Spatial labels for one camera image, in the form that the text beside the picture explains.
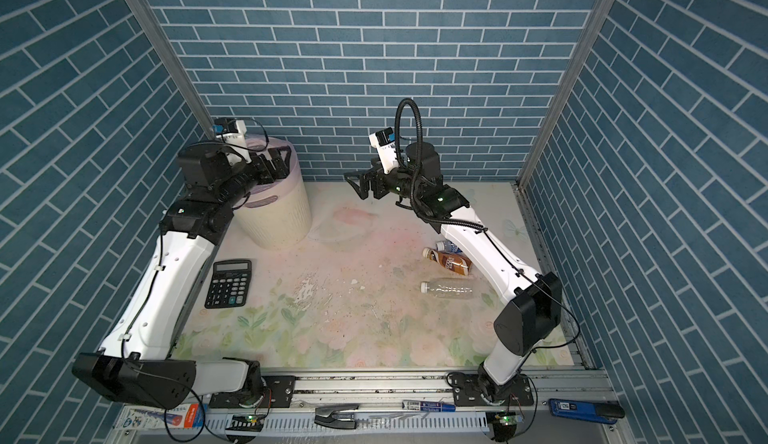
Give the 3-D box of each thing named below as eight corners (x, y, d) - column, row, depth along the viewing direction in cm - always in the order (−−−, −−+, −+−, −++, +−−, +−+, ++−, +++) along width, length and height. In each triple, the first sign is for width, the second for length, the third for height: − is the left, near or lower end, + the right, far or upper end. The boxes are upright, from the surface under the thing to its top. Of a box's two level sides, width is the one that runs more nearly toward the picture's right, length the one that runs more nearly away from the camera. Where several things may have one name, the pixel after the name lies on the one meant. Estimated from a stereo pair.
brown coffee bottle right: (421, 259, 100) (422, 250, 96) (426, 251, 102) (427, 242, 98) (466, 280, 96) (469, 271, 91) (470, 271, 98) (473, 262, 93)
